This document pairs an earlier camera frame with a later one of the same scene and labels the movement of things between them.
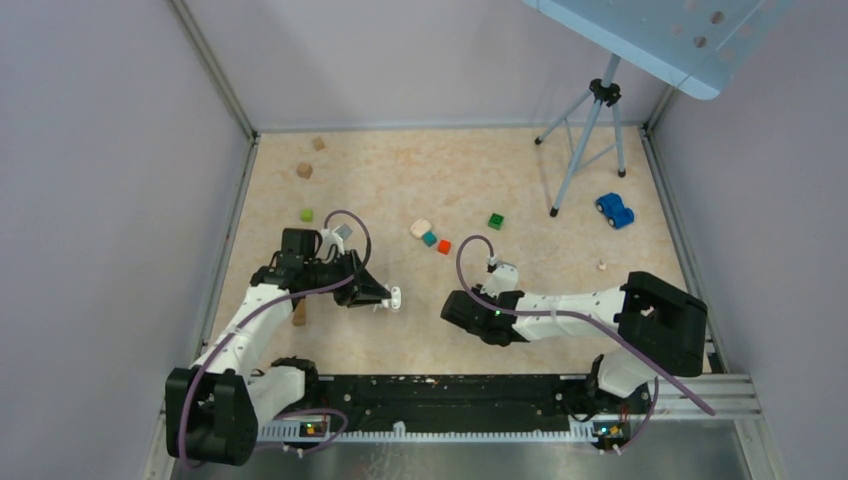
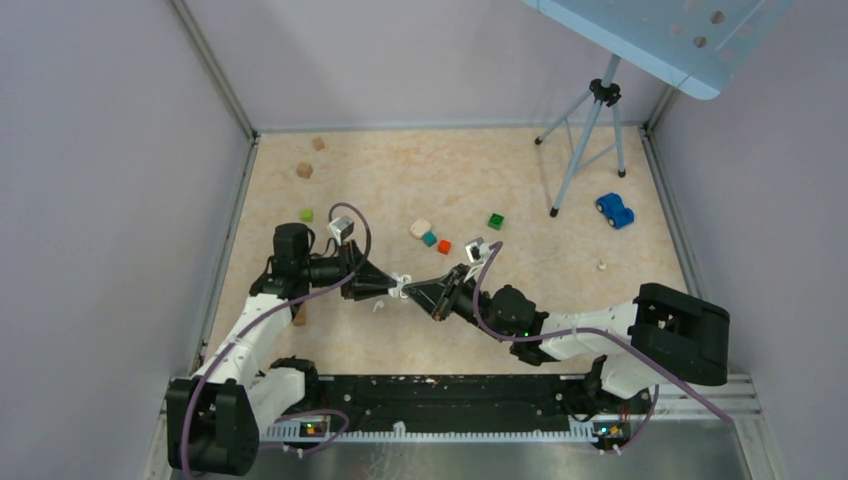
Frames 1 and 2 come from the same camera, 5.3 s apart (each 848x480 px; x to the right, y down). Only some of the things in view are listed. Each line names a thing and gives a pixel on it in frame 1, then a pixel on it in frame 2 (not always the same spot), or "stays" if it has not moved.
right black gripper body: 477,293 to 461,294
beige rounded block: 419,227 stays
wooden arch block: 299,314 stays
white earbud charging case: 396,298 to 400,280
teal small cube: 429,238 stays
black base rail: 470,400 stays
